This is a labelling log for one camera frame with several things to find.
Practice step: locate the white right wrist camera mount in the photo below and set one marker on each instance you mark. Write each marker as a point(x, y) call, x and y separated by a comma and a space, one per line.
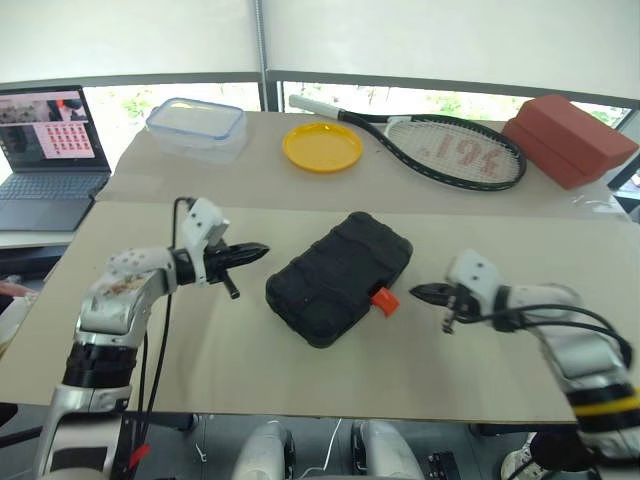
point(475, 275)

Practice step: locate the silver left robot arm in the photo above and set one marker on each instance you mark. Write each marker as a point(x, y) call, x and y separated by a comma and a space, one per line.
point(115, 300)

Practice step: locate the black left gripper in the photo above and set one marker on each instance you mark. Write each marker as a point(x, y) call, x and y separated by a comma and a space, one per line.
point(217, 262)

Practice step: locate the clear box with blue lid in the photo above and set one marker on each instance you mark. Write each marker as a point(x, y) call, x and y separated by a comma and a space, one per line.
point(197, 127)

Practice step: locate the yellow plastic plate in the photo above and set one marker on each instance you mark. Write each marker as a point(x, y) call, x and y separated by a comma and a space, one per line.
point(322, 146)

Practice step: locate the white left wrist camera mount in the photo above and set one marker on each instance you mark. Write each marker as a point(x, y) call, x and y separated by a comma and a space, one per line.
point(205, 222)

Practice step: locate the white sneaker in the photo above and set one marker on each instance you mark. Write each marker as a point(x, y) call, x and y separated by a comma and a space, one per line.
point(515, 460)

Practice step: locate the black tennis racket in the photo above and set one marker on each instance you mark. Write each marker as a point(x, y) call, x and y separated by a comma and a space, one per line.
point(450, 150)

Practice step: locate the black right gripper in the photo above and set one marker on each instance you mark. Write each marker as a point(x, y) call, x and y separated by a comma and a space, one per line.
point(460, 302)

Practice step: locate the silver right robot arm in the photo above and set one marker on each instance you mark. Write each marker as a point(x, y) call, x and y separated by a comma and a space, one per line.
point(585, 350)

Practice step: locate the black plastic tool case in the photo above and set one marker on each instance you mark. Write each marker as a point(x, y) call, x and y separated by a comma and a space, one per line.
point(340, 280)

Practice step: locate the small red tag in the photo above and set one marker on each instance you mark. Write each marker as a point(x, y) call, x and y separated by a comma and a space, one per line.
point(140, 455)

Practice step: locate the red foam brick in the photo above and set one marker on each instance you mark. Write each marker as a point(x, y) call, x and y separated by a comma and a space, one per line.
point(540, 155)
point(575, 130)

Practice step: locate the black metal stand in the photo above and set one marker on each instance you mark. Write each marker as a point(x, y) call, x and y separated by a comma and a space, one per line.
point(120, 450)

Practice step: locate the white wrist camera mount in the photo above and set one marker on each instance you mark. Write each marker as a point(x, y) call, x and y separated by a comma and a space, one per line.
point(205, 222)
point(475, 275)

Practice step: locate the dark grey laptop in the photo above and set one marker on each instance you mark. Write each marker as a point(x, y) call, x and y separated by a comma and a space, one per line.
point(45, 150)

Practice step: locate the white rounded robot leg cover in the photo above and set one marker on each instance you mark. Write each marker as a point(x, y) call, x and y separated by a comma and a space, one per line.
point(385, 455)
point(265, 455)

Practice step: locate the grey window frame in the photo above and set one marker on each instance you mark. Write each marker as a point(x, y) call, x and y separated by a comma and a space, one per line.
point(270, 75)

